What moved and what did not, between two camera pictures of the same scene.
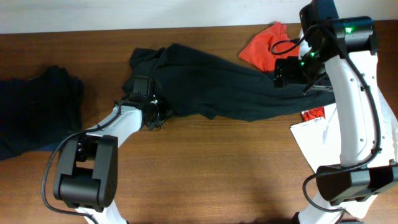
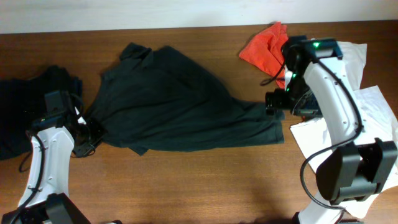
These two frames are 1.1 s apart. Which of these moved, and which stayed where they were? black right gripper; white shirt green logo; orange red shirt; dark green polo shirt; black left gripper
Moved: black right gripper; black left gripper; dark green polo shirt
Stayed: white shirt green logo; orange red shirt
